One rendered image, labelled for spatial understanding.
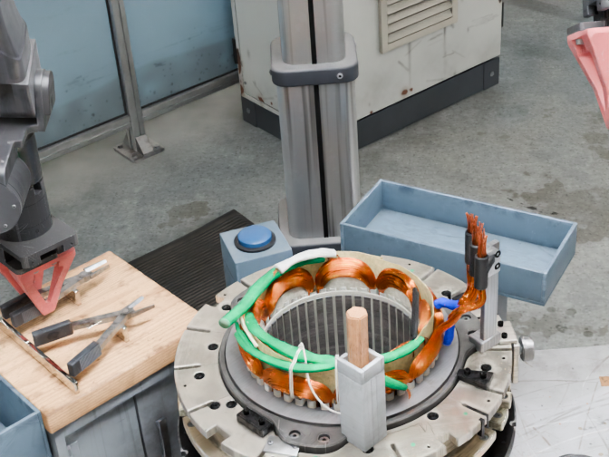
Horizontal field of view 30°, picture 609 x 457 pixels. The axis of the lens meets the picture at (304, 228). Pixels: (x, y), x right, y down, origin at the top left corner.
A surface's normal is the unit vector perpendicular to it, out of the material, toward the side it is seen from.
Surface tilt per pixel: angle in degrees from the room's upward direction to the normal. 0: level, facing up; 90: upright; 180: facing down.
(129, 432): 90
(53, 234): 2
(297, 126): 90
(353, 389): 90
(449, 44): 89
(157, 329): 0
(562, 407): 0
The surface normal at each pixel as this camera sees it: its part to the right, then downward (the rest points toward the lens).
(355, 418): -0.71, 0.43
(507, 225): -0.48, 0.51
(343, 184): 0.04, 0.55
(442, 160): -0.07, -0.83
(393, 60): 0.63, 0.40
